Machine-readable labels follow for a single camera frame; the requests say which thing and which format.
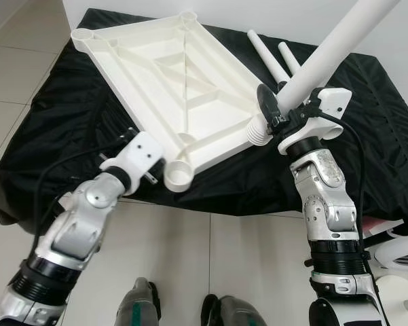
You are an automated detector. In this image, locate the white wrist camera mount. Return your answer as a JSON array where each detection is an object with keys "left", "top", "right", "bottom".
[
  {"left": 100, "top": 131, "right": 165, "bottom": 187},
  {"left": 278, "top": 88, "right": 354, "bottom": 156}
]

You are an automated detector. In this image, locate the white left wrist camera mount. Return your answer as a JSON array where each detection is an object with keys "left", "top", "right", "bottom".
[{"left": 100, "top": 131, "right": 165, "bottom": 187}]

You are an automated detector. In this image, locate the black metal table leg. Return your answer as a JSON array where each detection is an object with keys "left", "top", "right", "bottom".
[{"left": 360, "top": 228, "right": 405, "bottom": 249}]

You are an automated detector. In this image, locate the white dome-shaped appliance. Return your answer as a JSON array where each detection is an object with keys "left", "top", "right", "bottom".
[{"left": 373, "top": 224, "right": 408, "bottom": 272}]

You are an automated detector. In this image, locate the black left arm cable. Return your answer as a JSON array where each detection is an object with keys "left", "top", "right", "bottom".
[{"left": 31, "top": 126, "right": 138, "bottom": 255}]

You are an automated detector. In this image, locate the grey left robot leg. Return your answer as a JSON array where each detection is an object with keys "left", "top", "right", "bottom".
[{"left": 115, "top": 277, "right": 162, "bottom": 326}]

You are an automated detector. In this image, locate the black cloth table cover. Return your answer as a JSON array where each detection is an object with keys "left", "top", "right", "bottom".
[{"left": 0, "top": 8, "right": 408, "bottom": 228}]

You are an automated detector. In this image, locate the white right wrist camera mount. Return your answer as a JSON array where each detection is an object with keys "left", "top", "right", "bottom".
[{"left": 278, "top": 88, "right": 354, "bottom": 156}]

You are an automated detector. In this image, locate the white plastic children table top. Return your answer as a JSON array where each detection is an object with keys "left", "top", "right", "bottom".
[{"left": 71, "top": 10, "right": 272, "bottom": 192}]

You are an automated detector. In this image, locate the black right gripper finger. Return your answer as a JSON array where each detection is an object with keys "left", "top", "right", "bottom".
[{"left": 257, "top": 84, "right": 280, "bottom": 128}]

